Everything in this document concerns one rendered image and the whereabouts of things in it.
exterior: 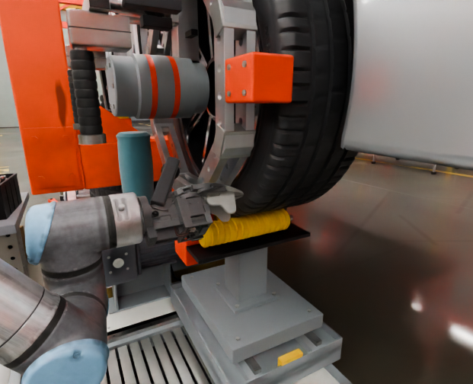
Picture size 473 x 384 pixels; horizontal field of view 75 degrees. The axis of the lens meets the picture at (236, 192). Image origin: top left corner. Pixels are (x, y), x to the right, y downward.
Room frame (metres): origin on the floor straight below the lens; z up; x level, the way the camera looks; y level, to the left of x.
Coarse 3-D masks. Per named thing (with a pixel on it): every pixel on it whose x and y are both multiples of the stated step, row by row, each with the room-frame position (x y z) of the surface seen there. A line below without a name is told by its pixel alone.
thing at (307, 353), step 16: (176, 288) 1.02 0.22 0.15; (176, 304) 0.95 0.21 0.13; (192, 304) 0.93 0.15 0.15; (192, 320) 0.82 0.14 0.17; (192, 336) 0.81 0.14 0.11; (208, 336) 0.77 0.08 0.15; (304, 336) 0.75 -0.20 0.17; (320, 336) 0.77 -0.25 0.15; (336, 336) 0.76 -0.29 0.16; (208, 352) 0.70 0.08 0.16; (224, 352) 0.71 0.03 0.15; (272, 352) 0.71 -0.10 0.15; (288, 352) 0.71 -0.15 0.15; (304, 352) 0.71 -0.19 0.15; (320, 352) 0.70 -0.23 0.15; (336, 352) 0.73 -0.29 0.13; (208, 368) 0.70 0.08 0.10; (224, 368) 0.66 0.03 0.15; (240, 368) 0.64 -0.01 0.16; (256, 368) 0.62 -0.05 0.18; (272, 368) 0.66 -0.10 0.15; (288, 368) 0.65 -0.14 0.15; (304, 368) 0.68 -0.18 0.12; (320, 368) 0.71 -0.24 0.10
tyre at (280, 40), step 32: (256, 0) 0.62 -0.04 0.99; (288, 0) 0.56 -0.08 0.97; (320, 0) 0.60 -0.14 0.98; (352, 0) 0.64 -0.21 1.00; (288, 32) 0.55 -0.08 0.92; (320, 32) 0.58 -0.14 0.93; (352, 32) 0.62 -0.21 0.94; (320, 64) 0.57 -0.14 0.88; (352, 64) 0.61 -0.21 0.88; (320, 96) 0.57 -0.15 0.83; (288, 128) 0.55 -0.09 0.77; (320, 128) 0.58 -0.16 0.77; (256, 160) 0.61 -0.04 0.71; (288, 160) 0.58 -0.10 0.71; (320, 160) 0.62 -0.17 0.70; (352, 160) 0.67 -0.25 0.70; (256, 192) 0.62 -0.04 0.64; (288, 192) 0.65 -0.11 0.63; (320, 192) 0.72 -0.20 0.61
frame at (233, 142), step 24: (216, 0) 0.56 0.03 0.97; (240, 0) 0.58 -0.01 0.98; (216, 24) 0.56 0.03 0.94; (240, 24) 0.56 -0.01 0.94; (168, 48) 0.99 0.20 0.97; (216, 48) 0.57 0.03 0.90; (240, 48) 0.59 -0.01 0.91; (216, 72) 0.57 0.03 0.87; (216, 96) 0.58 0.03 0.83; (168, 120) 1.01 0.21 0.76; (216, 120) 0.58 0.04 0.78; (240, 120) 0.59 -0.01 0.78; (216, 144) 0.57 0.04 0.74; (240, 144) 0.56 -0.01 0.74; (216, 168) 0.59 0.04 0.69; (240, 168) 0.62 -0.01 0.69
